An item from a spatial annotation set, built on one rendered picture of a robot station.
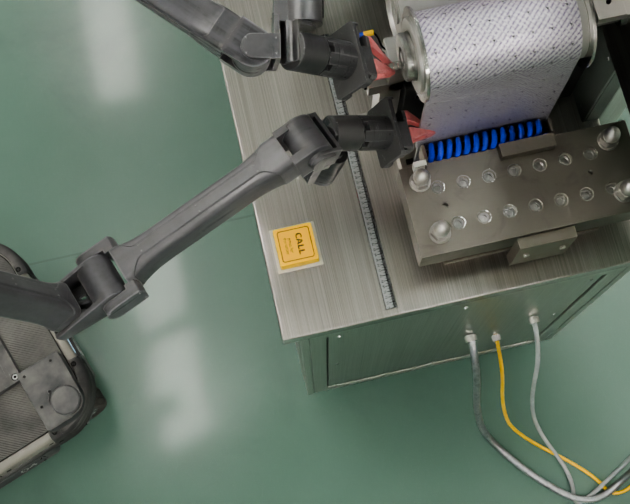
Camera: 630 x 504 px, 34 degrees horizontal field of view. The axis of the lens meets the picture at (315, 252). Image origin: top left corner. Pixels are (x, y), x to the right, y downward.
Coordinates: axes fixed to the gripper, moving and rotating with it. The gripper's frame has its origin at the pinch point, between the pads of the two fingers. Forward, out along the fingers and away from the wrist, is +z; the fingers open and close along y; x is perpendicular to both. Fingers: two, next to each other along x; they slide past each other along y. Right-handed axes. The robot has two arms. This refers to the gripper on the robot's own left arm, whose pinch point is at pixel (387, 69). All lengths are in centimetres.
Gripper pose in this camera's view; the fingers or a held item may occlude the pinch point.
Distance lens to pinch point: 163.1
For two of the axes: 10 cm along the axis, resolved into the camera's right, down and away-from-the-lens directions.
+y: 2.1, 9.4, -2.6
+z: 7.4, 0.2, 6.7
